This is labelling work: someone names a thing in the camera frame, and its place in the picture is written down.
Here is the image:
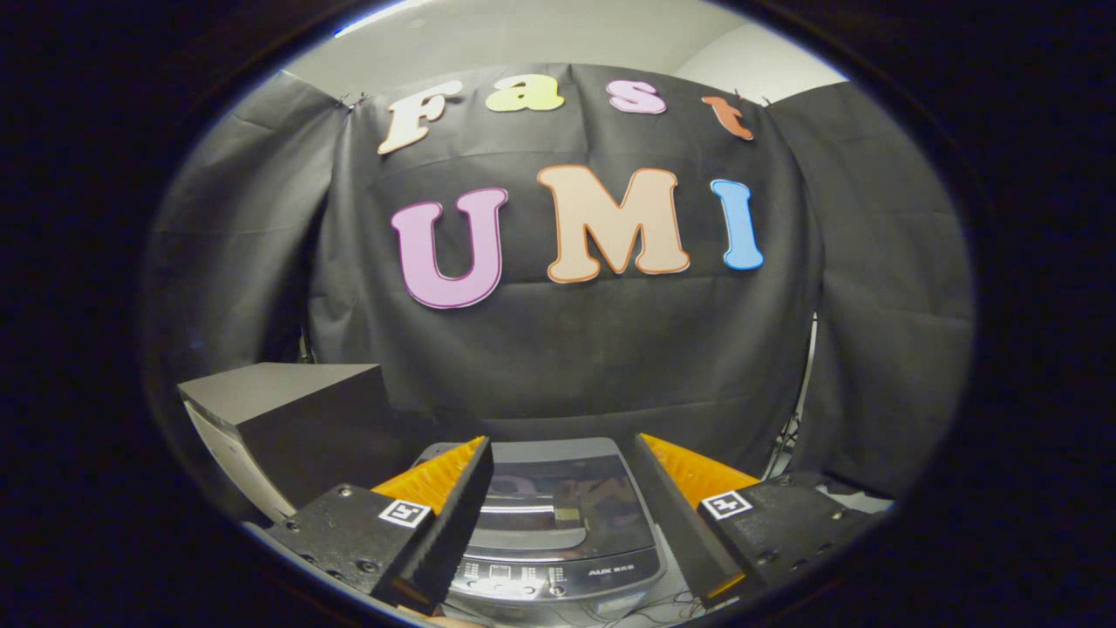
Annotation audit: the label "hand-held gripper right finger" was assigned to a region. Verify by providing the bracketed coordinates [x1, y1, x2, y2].
[629, 433, 878, 611]

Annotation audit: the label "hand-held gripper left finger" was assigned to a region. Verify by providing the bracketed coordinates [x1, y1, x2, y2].
[266, 436, 494, 616]

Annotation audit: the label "dark glass washing machine lid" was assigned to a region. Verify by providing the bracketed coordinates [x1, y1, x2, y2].
[418, 438, 653, 561]

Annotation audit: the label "grey washing machine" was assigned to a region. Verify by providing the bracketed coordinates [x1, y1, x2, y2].
[410, 436, 674, 628]

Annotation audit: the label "metal backdrop stand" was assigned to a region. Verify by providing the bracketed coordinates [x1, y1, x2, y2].
[766, 314, 822, 482]

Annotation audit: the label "black backdrop cloth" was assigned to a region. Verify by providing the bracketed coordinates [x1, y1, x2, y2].
[144, 63, 976, 500]

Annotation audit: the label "dark cabinet with white side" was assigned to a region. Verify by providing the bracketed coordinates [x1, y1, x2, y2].
[177, 362, 441, 524]

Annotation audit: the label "black floor cables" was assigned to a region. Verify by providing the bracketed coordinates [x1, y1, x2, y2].
[628, 580, 709, 627]

